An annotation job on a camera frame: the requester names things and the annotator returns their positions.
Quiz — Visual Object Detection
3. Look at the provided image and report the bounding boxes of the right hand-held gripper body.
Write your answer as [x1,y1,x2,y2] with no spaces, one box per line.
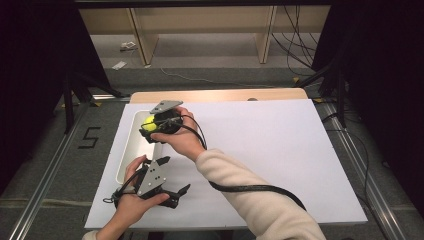
[139,99,185,145]

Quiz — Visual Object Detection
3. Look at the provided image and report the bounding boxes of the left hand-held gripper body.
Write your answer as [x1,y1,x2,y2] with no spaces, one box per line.
[134,158,182,210]

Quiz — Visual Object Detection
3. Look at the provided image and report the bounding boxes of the yellow tennis ball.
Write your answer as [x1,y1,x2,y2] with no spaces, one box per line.
[143,115,158,132]

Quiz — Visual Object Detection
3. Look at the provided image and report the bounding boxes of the white plastic bin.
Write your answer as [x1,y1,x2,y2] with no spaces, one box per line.
[115,109,165,185]

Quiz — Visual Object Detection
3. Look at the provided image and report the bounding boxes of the person's right hand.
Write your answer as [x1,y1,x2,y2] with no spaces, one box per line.
[150,105,207,163]

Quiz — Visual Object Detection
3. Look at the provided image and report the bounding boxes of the person's left hand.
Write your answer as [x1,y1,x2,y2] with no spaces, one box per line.
[114,154,171,228]

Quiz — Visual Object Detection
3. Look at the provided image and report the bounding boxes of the black metal stand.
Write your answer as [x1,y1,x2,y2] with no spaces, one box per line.
[54,70,125,135]
[294,63,348,130]

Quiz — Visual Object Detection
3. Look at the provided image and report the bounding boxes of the small white floor device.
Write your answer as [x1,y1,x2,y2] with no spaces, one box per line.
[119,41,139,52]

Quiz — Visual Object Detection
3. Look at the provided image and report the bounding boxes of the white table cover sheet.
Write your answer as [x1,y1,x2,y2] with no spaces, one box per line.
[84,98,368,230]

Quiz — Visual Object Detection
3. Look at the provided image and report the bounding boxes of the wooden shelf unit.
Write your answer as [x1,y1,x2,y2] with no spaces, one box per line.
[79,5,331,66]

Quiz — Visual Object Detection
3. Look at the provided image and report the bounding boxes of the black curtain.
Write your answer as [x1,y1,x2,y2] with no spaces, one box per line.
[312,0,424,209]
[0,0,112,198]

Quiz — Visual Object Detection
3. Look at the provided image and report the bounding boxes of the left hand-held gripper black cable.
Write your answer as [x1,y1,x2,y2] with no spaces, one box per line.
[102,165,147,205]

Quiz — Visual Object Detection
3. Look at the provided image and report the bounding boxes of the white floor cable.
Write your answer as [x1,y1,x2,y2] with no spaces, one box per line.
[160,67,278,90]

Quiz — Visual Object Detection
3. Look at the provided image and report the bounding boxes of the aluminium floor rail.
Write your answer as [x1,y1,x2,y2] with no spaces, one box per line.
[320,100,410,240]
[7,94,132,240]

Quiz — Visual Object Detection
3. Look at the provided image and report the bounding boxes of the bundle of black hanging cables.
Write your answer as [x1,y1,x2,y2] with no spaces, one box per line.
[270,4,322,78]

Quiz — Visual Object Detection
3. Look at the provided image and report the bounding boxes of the black floor cable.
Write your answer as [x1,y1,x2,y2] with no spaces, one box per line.
[323,112,379,214]

